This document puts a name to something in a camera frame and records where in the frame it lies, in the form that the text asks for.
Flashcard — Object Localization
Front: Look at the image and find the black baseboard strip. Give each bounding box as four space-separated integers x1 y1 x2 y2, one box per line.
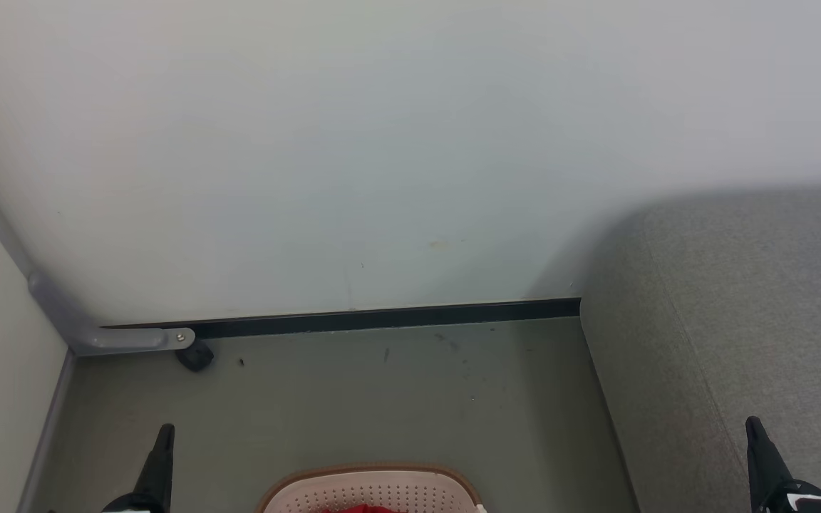
100 298 582 340

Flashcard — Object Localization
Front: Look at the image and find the grey skirting strip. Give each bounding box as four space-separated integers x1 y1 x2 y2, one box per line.
17 348 76 513

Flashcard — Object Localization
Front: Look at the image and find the grey metal frame leg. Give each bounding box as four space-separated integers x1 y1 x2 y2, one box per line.
0 146 196 356

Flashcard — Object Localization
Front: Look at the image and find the red white garment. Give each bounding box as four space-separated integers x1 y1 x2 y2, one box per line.
324 503 413 513

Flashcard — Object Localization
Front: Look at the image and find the perforated plastic laundry basket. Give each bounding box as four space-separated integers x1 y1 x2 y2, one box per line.
255 463 487 513

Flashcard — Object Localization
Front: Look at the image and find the grey fabric sofa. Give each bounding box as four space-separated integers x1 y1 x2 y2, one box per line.
579 187 821 513

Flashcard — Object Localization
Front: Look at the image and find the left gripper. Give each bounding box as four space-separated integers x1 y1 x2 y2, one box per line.
100 423 175 513

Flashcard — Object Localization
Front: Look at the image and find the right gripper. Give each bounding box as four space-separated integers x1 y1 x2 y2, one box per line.
745 417 821 513

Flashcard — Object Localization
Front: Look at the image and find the black caster wheel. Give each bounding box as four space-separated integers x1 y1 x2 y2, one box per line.
175 339 215 372

